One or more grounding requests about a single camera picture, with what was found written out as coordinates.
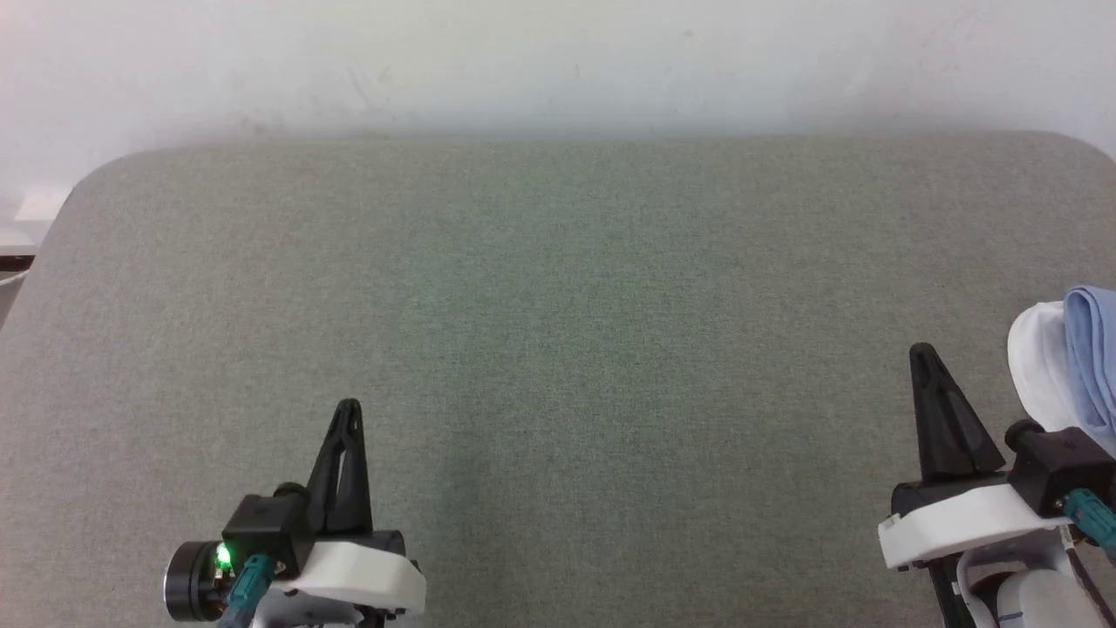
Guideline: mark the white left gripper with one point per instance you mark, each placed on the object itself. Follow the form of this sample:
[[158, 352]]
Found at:
[[357, 576]]

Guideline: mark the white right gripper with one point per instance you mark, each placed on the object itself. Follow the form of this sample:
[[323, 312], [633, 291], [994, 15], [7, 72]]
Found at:
[[959, 519]]

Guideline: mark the white garment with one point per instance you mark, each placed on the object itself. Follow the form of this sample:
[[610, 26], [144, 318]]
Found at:
[[1037, 362]]

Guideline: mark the light blue garment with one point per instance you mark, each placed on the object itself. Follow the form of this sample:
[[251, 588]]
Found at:
[[1092, 358]]

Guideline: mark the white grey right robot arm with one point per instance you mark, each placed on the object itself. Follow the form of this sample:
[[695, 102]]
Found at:
[[1029, 593]]

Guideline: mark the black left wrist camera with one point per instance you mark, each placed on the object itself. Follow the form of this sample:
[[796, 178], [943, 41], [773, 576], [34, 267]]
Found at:
[[261, 528]]

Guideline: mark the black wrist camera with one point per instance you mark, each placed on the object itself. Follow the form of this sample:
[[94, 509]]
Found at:
[[261, 528], [1059, 462]]

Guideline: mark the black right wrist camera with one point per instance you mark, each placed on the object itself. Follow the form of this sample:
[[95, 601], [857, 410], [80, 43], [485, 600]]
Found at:
[[1059, 462]]

